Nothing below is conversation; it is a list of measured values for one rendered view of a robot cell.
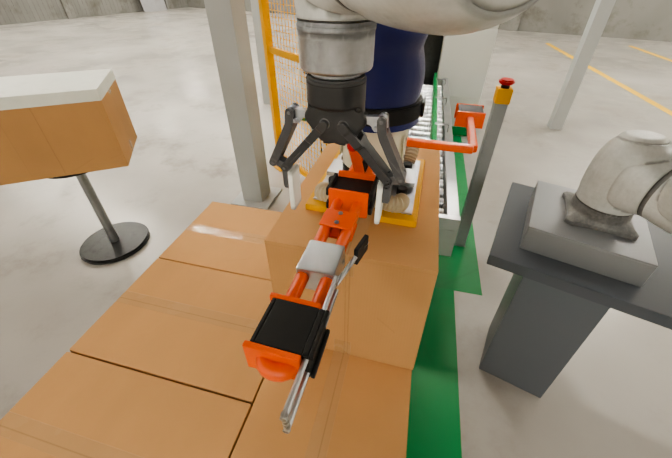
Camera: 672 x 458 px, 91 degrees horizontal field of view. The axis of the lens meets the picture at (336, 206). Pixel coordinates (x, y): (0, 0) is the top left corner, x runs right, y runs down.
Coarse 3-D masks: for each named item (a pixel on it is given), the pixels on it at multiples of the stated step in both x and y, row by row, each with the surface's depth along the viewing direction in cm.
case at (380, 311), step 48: (336, 144) 120; (432, 192) 94; (288, 240) 77; (336, 240) 77; (384, 240) 77; (432, 240) 77; (288, 288) 86; (336, 288) 81; (384, 288) 76; (432, 288) 72; (336, 336) 93; (384, 336) 87
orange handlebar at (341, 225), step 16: (416, 144) 90; (432, 144) 89; (448, 144) 88; (464, 144) 87; (336, 208) 64; (352, 208) 64; (320, 224) 60; (336, 224) 59; (352, 224) 59; (320, 240) 57; (304, 288) 50; (320, 288) 48; (272, 368) 38; (288, 368) 39
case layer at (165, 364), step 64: (192, 256) 130; (256, 256) 130; (128, 320) 106; (192, 320) 106; (256, 320) 106; (64, 384) 90; (128, 384) 90; (192, 384) 90; (256, 384) 90; (320, 384) 90; (384, 384) 90; (0, 448) 78; (64, 448) 78; (128, 448) 78; (192, 448) 78; (256, 448) 78; (320, 448) 78; (384, 448) 78
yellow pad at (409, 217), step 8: (416, 160) 105; (424, 160) 106; (416, 168) 100; (416, 176) 97; (416, 184) 93; (392, 192) 90; (400, 192) 86; (408, 192) 90; (416, 192) 91; (416, 200) 87; (408, 208) 84; (416, 208) 85; (384, 216) 82; (392, 216) 82; (400, 216) 82; (408, 216) 82; (416, 216) 82; (400, 224) 82; (408, 224) 81; (416, 224) 81
